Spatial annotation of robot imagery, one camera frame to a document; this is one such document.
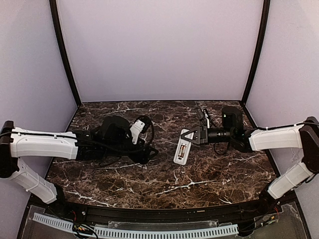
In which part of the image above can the white remote control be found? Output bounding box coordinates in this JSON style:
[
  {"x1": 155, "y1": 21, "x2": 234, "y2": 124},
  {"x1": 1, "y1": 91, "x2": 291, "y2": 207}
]
[{"x1": 173, "y1": 137, "x2": 192, "y2": 165}]

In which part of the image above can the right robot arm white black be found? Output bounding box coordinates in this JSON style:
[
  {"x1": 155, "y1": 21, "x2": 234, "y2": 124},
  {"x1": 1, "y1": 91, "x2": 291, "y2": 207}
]
[{"x1": 173, "y1": 107, "x2": 319, "y2": 214}]

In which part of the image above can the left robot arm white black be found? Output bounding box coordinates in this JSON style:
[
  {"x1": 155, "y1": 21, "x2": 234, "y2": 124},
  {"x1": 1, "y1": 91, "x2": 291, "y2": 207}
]
[{"x1": 0, "y1": 116, "x2": 159, "y2": 215}]

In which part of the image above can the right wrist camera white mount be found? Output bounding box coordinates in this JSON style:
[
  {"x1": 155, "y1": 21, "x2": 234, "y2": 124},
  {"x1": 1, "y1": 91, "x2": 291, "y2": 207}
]
[{"x1": 196, "y1": 107, "x2": 213, "y2": 128}]

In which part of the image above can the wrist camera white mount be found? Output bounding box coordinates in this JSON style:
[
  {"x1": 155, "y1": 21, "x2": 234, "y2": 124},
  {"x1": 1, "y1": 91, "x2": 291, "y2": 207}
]
[
  {"x1": 130, "y1": 119, "x2": 146, "y2": 144},
  {"x1": 196, "y1": 107, "x2": 213, "y2": 128}
]

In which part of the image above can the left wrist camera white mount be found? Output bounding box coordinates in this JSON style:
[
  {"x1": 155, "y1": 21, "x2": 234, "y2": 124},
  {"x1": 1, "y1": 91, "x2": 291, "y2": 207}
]
[{"x1": 130, "y1": 119, "x2": 146, "y2": 144}]

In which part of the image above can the black left camera cable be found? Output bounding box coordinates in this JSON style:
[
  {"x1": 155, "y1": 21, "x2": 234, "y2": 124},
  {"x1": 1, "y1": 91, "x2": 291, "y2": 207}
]
[{"x1": 99, "y1": 116, "x2": 157, "y2": 167}]

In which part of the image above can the black front rail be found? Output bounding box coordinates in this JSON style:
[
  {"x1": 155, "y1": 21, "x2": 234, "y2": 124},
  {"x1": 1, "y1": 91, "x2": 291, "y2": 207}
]
[{"x1": 46, "y1": 200, "x2": 274, "y2": 224}]

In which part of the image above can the white slotted cable duct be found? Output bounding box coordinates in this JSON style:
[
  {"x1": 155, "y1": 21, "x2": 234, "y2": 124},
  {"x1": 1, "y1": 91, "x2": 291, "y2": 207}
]
[{"x1": 32, "y1": 213, "x2": 239, "y2": 239}]

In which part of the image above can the right black frame post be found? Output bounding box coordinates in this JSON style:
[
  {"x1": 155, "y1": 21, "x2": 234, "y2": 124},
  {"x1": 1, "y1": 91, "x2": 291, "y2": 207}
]
[{"x1": 241, "y1": 0, "x2": 271, "y2": 105}]

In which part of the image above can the black frame post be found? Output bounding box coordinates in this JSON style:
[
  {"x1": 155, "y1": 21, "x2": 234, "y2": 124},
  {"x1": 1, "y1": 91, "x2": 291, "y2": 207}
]
[
  {"x1": 241, "y1": 0, "x2": 271, "y2": 105},
  {"x1": 49, "y1": 0, "x2": 82, "y2": 107}
]

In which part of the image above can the left black frame post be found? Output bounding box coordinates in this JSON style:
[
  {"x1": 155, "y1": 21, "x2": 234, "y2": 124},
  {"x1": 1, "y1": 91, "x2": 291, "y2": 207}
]
[{"x1": 49, "y1": 0, "x2": 82, "y2": 107}]

